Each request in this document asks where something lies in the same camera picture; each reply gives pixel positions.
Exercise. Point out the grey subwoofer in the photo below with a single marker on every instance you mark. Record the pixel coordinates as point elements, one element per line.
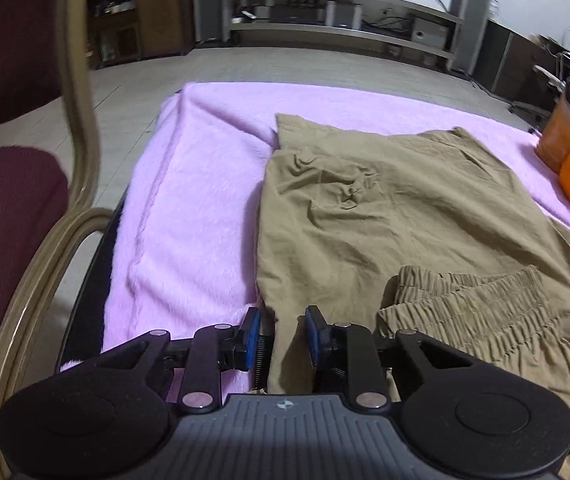
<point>430,31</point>

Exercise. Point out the maroon chair with gold frame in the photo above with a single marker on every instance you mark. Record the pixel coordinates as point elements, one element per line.
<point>10,200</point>

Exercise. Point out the grey television stand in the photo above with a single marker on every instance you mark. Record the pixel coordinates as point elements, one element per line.
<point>345,35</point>

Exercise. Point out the tall grey floor speaker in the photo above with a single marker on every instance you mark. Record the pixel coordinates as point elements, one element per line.
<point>210,0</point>
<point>472,15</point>

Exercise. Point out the pink fleece blanket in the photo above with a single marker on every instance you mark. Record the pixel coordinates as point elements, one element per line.
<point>190,200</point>

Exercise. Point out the khaki pants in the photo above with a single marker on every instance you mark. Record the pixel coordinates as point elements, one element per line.
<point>390,220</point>

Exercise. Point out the wooden cabinet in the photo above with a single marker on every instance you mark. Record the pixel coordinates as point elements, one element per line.
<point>165,15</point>

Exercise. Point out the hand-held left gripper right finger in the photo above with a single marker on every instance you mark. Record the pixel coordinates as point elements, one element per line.
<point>315,337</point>

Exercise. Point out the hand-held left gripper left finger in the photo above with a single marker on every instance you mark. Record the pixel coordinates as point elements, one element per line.
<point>250,340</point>

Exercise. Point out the black receiver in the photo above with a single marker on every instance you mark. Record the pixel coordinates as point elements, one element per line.
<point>296,14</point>

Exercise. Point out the dark low cabinet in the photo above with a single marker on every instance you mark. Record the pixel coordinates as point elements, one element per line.
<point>505,55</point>

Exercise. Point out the orange juice bottle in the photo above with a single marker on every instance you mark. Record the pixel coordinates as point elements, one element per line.
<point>565,130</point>

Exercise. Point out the small silver speaker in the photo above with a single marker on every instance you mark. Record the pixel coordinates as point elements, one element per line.
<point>343,15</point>

